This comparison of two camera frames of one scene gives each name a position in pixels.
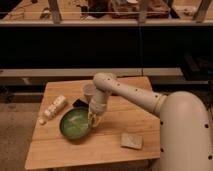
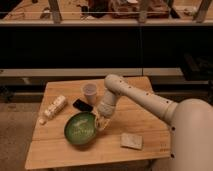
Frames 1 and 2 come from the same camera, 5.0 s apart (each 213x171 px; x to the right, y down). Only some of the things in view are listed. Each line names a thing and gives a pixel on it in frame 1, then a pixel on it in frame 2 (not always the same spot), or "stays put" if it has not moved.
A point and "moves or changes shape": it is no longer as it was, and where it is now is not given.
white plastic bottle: x=56 y=105 stays put
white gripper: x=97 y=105 to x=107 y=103
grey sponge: x=134 y=141 stays put
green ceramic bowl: x=75 y=122 moves or changes shape
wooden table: x=125 y=132 stays put
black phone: x=80 y=103 stays put
